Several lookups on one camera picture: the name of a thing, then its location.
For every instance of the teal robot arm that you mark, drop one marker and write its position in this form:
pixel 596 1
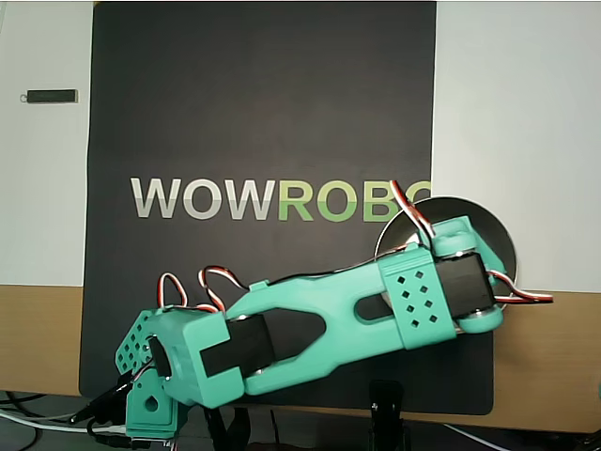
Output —
pixel 328 300

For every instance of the metal bowl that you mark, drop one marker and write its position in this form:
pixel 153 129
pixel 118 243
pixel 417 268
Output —
pixel 493 225

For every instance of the black USB stick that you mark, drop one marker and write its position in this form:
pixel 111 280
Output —
pixel 49 96

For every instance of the black table clamp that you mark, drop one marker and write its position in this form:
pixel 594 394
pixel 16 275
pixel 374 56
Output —
pixel 216 427

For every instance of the black mat with WOWROBO print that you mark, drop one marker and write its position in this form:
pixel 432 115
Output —
pixel 258 94

